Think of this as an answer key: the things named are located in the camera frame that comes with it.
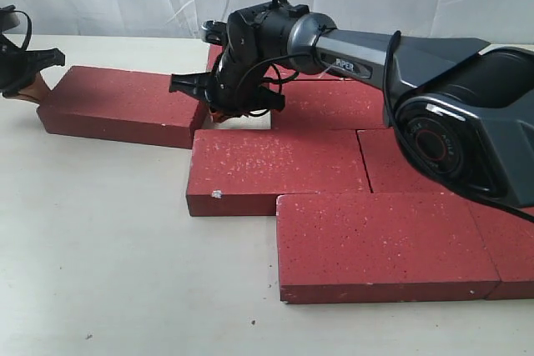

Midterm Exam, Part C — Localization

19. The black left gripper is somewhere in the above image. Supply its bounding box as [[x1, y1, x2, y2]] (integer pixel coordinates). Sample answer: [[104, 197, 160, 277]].
[[1, 34, 66, 105]]

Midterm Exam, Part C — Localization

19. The front row left red brick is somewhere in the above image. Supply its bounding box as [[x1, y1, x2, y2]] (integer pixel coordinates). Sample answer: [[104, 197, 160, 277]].
[[276, 193, 501, 304]]

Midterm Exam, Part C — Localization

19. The white-flecked red brick chipped corner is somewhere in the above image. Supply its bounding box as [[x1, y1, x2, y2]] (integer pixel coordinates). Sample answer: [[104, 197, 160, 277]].
[[186, 129, 370, 217]]

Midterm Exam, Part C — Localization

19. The third row red brick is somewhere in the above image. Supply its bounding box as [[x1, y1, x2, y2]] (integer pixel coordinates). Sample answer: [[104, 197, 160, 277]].
[[357, 129, 448, 193]]

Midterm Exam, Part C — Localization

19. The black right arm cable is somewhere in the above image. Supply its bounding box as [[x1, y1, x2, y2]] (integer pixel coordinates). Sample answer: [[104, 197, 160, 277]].
[[210, 0, 534, 223]]

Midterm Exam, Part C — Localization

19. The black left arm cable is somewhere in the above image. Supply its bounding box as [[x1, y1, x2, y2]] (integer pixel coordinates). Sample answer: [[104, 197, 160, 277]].
[[10, 9, 34, 55]]

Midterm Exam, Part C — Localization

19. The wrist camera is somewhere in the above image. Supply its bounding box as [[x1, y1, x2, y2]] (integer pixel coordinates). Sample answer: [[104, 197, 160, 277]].
[[0, 5, 20, 33], [200, 20, 228, 47]]

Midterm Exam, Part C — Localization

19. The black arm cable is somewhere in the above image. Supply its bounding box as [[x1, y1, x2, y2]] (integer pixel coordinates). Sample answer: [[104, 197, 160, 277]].
[[210, 0, 534, 223], [10, 9, 34, 55]]

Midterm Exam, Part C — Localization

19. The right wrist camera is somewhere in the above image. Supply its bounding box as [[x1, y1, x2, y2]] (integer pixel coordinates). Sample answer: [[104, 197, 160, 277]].
[[200, 20, 228, 47]]

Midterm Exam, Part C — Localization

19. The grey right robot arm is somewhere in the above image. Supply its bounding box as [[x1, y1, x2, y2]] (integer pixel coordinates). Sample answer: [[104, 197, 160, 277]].
[[169, 3, 533, 208]]

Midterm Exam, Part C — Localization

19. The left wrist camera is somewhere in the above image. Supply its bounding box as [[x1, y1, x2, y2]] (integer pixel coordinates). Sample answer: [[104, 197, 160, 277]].
[[0, 5, 20, 33]]

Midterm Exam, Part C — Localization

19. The front row right red brick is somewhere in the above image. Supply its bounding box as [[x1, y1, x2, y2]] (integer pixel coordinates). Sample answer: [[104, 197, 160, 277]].
[[468, 203, 533, 300]]

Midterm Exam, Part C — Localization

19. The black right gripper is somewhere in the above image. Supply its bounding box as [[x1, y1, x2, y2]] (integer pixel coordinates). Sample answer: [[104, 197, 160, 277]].
[[169, 9, 285, 123]]

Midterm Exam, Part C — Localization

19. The back row left red brick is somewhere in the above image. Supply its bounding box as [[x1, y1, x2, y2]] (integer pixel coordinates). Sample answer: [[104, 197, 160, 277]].
[[206, 45, 346, 81]]

